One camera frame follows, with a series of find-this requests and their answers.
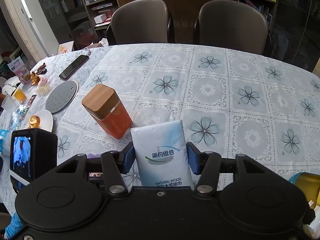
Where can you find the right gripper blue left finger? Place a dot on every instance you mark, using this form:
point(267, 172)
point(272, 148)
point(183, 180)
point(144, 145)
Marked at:
point(114, 164)

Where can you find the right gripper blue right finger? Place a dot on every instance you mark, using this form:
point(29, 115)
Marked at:
point(207, 166)

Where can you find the white blue tissue pack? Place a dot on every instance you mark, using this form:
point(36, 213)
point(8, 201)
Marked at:
point(161, 155)

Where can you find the purple plush toy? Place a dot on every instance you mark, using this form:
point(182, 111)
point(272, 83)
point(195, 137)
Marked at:
point(93, 156)

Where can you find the orange tin wooden lid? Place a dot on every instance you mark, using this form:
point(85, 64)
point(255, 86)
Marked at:
point(106, 108)

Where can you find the floral lace tablecloth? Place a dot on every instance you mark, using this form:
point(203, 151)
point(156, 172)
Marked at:
point(229, 101)

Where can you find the white plate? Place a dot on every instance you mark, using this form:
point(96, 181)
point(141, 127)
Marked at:
point(42, 119)

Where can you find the grey round trivet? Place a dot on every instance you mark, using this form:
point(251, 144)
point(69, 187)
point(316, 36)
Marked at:
point(61, 96)

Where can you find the gold teal metal tray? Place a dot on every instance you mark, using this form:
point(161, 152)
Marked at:
point(308, 183)

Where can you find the black smartphone far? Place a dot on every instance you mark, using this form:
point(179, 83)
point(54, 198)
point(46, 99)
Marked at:
point(77, 63)

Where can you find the golden figurine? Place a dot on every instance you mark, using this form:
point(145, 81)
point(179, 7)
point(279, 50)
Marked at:
point(35, 76)

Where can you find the grey chair right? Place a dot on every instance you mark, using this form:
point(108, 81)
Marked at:
point(230, 24)

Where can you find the grey chair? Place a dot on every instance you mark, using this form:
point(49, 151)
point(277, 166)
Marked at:
point(230, 24)
point(141, 21)

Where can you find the grey chair left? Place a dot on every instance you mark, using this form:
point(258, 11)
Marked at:
point(141, 21)

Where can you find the wooden bookshelf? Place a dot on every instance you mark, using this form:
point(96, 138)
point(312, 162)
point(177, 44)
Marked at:
point(87, 20)

